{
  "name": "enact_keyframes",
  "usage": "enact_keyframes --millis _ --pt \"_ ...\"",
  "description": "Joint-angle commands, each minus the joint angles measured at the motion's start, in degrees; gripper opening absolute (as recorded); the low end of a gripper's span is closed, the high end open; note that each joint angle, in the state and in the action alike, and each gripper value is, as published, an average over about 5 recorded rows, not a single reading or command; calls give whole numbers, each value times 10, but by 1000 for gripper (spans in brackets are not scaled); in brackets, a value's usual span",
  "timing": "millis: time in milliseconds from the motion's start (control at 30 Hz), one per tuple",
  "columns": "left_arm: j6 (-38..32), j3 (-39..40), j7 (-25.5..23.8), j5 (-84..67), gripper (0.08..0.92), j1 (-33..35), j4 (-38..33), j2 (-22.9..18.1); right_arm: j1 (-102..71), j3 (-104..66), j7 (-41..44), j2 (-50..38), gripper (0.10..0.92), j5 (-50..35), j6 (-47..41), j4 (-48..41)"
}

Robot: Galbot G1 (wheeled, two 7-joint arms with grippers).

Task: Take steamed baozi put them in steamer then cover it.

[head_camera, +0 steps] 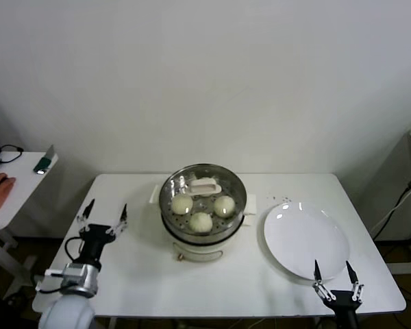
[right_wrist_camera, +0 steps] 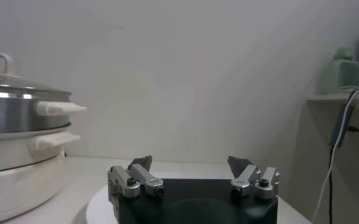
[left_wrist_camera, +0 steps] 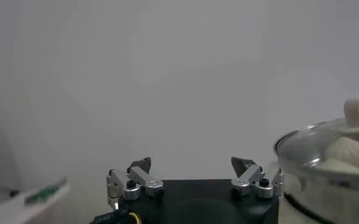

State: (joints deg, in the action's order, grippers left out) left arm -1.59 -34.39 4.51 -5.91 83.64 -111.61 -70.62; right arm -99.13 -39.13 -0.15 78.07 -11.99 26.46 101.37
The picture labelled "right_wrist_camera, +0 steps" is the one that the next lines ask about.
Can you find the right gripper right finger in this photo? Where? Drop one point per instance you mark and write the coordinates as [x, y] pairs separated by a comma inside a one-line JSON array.
[[249, 179]]

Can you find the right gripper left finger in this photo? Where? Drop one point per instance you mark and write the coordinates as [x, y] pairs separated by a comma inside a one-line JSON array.
[[136, 179]]

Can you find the white round plate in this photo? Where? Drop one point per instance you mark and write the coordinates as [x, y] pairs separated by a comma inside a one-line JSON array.
[[98, 210]]

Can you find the white shelf unit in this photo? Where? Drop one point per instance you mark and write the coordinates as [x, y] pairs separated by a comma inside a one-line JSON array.
[[334, 146]]

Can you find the white electric cooker base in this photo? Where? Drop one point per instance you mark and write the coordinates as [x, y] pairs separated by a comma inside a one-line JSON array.
[[17, 170]]

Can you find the pale green bottle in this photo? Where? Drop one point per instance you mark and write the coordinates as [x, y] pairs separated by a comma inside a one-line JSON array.
[[342, 73]]

